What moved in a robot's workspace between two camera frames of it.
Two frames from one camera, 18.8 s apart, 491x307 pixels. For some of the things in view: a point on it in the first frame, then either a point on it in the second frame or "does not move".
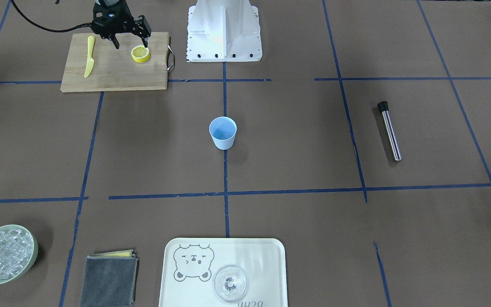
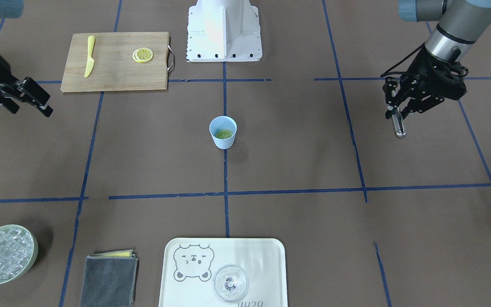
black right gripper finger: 111,36 -> 28,91
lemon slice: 140,53 -> 224,134
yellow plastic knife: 90,61 does not move
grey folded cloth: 110,279 does not move
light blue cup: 223,130 does not move
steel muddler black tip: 383,108 -> 399,129
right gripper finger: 144,35 -> 7,102
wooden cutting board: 114,69 does not move
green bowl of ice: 4,254 does not move
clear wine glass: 230,283 does not move
